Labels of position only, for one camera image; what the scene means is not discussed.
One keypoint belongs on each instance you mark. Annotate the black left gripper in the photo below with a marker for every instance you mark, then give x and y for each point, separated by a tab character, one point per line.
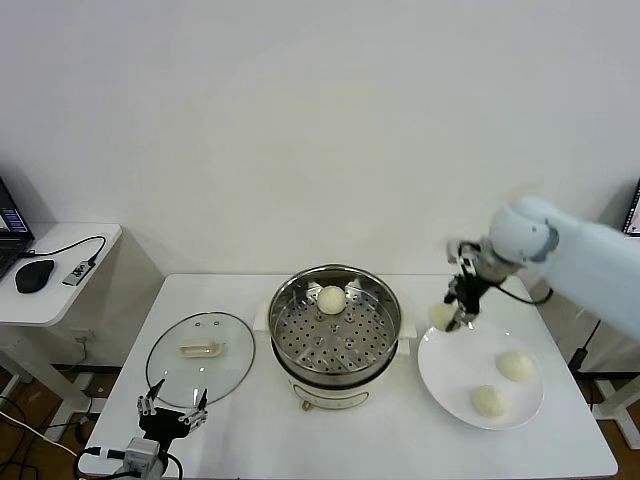
166	421

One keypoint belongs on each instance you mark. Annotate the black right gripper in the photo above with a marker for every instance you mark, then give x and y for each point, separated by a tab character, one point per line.
471	295

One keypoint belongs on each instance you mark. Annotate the white steamed baozi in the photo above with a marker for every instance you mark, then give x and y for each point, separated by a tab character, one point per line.
331	300
489	401
515	366
440	316

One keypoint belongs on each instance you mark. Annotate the round glass pot lid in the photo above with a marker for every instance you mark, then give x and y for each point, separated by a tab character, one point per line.
220	370

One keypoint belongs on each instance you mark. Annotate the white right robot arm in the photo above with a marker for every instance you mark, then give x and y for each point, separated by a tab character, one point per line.
575	260

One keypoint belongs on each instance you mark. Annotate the stainless steel steamer basket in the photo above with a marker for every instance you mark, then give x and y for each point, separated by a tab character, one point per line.
300	330

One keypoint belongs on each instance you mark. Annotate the round white plate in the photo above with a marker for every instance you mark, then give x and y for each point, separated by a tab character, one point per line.
450	380

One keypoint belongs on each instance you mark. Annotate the cream electric cooking pot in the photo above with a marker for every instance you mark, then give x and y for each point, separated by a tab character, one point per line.
330	395

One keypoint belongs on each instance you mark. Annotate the white side table with mouse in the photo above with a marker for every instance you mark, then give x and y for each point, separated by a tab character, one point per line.
60	300

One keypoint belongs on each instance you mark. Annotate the grey usb hub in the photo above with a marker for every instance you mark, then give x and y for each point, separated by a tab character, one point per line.
78	272

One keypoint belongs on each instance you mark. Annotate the black computer mouse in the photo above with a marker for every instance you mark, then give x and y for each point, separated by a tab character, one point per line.
34	276

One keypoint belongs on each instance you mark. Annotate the black laptop with pink windows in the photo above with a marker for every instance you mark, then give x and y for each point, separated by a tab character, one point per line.
634	210

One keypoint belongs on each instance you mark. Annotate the black laptop beside mouse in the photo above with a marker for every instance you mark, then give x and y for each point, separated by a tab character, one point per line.
10	235

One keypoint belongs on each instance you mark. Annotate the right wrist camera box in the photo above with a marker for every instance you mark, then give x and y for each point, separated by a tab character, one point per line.
462	255

